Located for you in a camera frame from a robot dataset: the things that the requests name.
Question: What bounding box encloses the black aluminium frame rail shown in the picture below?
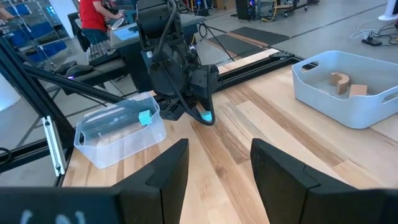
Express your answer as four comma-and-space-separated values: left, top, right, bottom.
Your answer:
0, 136, 75, 175
214, 50, 305, 93

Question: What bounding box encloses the clear plastic bin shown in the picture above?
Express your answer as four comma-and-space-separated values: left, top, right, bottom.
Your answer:
73, 91, 168, 170

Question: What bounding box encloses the black office chair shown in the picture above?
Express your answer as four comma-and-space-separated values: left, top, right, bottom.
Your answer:
67, 11, 91, 53

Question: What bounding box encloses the wooden cube block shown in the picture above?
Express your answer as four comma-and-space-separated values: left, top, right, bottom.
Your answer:
348, 83, 369, 98

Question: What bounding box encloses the black power strip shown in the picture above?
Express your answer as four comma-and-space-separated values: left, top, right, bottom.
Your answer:
361, 37, 383, 47

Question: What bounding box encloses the wooden arch block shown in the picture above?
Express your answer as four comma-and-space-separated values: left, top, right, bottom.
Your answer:
329, 72, 351, 96

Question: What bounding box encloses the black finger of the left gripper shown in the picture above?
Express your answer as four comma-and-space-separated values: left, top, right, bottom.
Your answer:
182, 101, 214, 127
203, 92, 220, 126

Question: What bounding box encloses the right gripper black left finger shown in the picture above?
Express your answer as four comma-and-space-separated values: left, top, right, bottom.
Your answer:
0, 138, 190, 224

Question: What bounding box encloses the black computer tower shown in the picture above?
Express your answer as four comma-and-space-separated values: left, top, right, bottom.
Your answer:
235, 0, 259, 21

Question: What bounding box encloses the white plastic bin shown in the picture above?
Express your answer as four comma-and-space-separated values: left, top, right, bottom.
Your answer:
291, 50, 398, 130

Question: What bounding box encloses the teal cube block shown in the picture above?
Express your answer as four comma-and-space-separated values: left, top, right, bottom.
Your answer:
138, 109, 153, 126

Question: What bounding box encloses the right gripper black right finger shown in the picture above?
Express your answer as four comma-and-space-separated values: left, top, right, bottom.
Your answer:
250, 138, 398, 224

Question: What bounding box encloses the black computer mouse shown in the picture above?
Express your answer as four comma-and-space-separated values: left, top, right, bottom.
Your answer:
53, 60, 78, 75
64, 63, 94, 78

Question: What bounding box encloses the pale blue sheet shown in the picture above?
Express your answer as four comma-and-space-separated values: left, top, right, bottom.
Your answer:
112, 24, 140, 42

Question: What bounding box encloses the black floor mat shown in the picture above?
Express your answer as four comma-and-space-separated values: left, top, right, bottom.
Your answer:
206, 26, 290, 59

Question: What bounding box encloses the black computer keyboard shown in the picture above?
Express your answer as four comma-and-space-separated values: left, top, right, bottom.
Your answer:
86, 39, 121, 67

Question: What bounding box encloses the person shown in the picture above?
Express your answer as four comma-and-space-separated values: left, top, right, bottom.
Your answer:
78, 0, 125, 45

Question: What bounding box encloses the white pedestal base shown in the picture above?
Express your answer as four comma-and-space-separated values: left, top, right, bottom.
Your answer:
377, 0, 398, 22

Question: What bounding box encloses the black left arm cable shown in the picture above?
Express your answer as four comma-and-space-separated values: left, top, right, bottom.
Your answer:
155, 0, 178, 63

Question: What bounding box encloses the silver frame bracket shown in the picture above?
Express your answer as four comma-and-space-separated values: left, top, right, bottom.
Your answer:
41, 115, 68, 177

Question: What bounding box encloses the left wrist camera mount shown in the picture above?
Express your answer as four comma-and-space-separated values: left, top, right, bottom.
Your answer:
159, 100, 188, 122

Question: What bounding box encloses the wire shelf with blue bins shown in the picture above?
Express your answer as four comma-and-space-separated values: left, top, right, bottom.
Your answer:
0, 0, 71, 68

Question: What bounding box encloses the black diagonal frame strut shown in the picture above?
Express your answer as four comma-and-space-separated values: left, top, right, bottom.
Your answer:
23, 63, 125, 105
0, 36, 77, 150

